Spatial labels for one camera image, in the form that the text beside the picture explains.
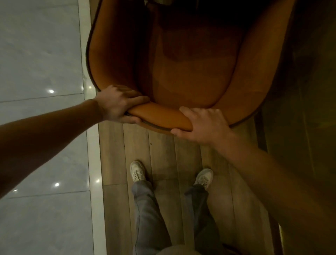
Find white sneaker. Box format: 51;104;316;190
130;160;146;184
193;168;214;190

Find white right sneaker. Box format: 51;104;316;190
193;168;214;190

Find person's left forearm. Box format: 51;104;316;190
0;99;104;199

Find beige shirt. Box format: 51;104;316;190
157;244;203;255

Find white left sneaker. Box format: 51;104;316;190
130;160;146;184

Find grey trousers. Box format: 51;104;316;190
131;180;227;255

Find orange leather armchair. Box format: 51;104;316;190
86;0;297;136

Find person's left hand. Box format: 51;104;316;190
95;85;150;125

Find person's right forearm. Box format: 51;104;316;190
217;131;336;255

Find person's right hand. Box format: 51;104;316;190
170;106;233;146

